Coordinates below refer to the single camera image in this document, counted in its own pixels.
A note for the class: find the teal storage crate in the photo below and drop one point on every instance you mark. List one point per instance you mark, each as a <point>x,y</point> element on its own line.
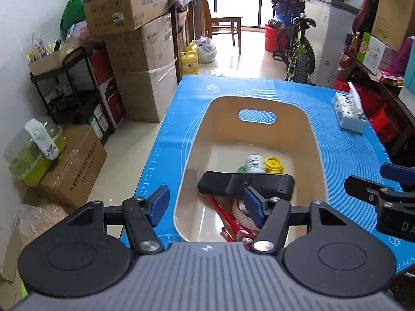
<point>410,68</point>

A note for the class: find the blue barrel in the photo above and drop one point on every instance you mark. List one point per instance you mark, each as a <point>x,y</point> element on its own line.
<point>285,16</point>

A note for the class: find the white tape roll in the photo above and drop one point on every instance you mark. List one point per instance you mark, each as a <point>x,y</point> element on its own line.
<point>241,218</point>

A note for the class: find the black oblong plastic tool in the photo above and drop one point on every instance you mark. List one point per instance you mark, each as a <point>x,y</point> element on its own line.
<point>220,183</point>

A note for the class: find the green round tin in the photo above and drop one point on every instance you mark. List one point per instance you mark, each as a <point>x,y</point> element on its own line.
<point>240,169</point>

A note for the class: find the clear bag of grain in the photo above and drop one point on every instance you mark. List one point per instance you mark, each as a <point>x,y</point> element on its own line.
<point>42,223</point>

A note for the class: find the white fluffy towel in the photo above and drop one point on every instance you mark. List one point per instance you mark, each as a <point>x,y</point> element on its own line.
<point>42,139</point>

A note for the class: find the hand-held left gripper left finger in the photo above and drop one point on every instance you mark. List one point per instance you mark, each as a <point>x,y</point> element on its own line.
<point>159,204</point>

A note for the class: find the wooden chair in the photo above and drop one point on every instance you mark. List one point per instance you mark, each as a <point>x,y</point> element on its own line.
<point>227,22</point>

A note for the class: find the red gift bags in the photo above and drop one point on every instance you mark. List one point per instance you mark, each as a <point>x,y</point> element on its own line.
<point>382,123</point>

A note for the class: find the green black bicycle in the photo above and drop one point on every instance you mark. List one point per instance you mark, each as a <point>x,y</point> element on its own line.
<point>301,58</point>

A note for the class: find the white pill bottle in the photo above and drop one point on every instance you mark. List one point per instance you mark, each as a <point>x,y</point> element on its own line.
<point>255,163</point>

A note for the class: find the orange drink bottle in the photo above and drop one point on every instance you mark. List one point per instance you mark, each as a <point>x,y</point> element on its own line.
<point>355,43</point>

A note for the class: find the yellow plastic toy tool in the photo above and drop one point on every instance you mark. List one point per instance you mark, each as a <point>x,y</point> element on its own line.
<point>274,164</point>

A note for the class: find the white plastic bag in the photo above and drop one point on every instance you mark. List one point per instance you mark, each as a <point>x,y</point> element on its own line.
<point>206,50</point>

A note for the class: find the air purifier cardboard box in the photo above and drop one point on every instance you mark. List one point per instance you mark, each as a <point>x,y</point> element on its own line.
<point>146,48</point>

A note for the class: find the large printed cardboard box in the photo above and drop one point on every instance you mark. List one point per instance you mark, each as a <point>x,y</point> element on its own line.
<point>77,171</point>

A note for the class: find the plain brown cardboard box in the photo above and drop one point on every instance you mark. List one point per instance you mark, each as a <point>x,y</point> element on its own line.
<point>392,16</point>

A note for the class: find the white patterned tissue box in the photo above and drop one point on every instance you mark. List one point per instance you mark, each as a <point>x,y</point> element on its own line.
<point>350,116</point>

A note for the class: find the white chest freezer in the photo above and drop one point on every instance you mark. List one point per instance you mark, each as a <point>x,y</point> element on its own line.
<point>330,39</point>

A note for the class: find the open cardboard box with clutter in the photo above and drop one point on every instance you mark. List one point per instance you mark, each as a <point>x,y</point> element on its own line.
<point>48,61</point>

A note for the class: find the yellow plastic jug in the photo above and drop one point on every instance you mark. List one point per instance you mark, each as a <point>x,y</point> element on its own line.
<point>189,63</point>

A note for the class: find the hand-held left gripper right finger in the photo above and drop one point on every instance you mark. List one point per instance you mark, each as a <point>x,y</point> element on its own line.
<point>254,205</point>

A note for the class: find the green white carton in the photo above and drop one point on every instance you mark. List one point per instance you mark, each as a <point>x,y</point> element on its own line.
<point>369,51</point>

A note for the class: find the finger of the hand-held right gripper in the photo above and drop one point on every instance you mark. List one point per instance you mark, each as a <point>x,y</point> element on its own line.
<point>397,172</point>
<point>360,186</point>

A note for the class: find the red bucket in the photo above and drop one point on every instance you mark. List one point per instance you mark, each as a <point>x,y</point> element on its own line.
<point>272,39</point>

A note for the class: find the dark wooden side table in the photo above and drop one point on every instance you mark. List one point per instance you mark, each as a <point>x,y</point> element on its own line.
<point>398,103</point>

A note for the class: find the cardboard box with labels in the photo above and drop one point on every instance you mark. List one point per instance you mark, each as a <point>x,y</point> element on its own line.
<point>123,6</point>

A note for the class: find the blue silicone baking mat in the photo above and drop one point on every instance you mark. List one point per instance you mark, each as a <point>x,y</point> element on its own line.
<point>350,149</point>

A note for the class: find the black shelf rack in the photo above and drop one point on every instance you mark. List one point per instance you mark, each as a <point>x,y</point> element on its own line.
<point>74,103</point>

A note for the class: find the green bag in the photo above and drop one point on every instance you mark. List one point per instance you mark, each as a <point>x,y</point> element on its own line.
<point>71,13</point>

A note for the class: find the beige plastic storage bin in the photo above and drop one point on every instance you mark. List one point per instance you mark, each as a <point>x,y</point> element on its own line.
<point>227,126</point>

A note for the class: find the green container with clear lid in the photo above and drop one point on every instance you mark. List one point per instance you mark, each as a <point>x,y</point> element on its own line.
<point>29,165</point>

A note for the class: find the red white appliance box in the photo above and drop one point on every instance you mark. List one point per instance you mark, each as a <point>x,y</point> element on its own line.
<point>112,100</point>

